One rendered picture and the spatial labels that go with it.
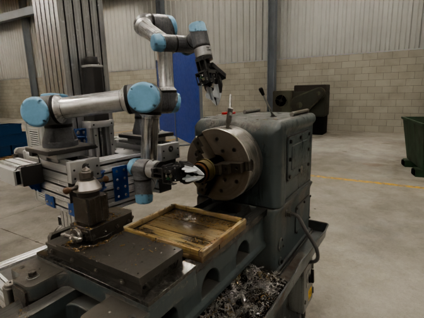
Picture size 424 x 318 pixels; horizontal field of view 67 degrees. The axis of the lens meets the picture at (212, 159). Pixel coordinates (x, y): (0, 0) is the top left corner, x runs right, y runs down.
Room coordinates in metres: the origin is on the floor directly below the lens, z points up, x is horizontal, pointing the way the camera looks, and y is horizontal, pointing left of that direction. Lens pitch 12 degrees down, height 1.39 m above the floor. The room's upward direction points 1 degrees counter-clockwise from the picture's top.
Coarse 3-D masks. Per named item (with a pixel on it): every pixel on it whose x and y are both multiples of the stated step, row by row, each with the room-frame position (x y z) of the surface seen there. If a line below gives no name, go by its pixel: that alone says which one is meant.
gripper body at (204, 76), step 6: (198, 60) 1.42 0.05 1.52; (204, 60) 1.42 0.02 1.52; (210, 60) 1.47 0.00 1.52; (198, 66) 1.43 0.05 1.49; (204, 66) 1.43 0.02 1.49; (210, 66) 1.45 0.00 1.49; (198, 72) 1.42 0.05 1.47; (204, 72) 1.41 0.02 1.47; (210, 72) 1.40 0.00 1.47; (216, 72) 1.45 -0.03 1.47; (204, 78) 1.41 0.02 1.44; (210, 78) 1.39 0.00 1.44; (216, 78) 1.44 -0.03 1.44; (198, 84) 1.43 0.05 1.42; (204, 84) 1.42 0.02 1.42; (210, 84) 1.46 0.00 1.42
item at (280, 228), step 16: (304, 192) 1.68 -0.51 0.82; (240, 208) 1.42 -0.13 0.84; (288, 208) 1.47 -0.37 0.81; (304, 208) 1.68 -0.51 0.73; (272, 224) 1.33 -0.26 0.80; (288, 224) 1.48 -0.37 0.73; (272, 240) 1.33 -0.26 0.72; (288, 240) 1.49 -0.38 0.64; (256, 256) 1.37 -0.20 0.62; (272, 256) 1.33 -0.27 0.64; (288, 256) 1.46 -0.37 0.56
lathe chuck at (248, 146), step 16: (224, 128) 1.31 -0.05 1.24; (192, 144) 1.37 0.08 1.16; (224, 144) 1.29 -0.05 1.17; (240, 144) 1.25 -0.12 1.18; (192, 160) 1.38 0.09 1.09; (240, 160) 1.25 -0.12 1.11; (256, 160) 1.28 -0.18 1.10; (224, 176) 1.29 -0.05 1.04; (240, 176) 1.25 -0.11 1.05; (256, 176) 1.29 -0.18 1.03; (224, 192) 1.29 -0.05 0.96; (240, 192) 1.25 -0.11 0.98
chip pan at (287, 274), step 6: (312, 234) 1.75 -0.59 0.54; (318, 234) 1.75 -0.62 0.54; (306, 246) 1.60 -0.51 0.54; (300, 252) 1.54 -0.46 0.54; (306, 252) 1.54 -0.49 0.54; (294, 258) 1.48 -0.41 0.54; (300, 258) 1.48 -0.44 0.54; (294, 264) 1.42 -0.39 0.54; (288, 270) 1.37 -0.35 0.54; (294, 270) 1.37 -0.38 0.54; (282, 276) 1.32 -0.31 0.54; (288, 276) 1.32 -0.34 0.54
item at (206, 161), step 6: (198, 162) 1.21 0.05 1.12; (204, 162) 1.21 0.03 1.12; (210, 162) 1.22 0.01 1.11; (204, 168) 1.18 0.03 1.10; (210, 168) 1.20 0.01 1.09; (192, 174) 1.20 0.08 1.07; (198, 174) 1.23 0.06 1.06; (204, 174) 1.17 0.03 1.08; (210, 174) 1.19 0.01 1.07; (198, 180) 1.18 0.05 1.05; (204, 180) 1.18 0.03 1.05
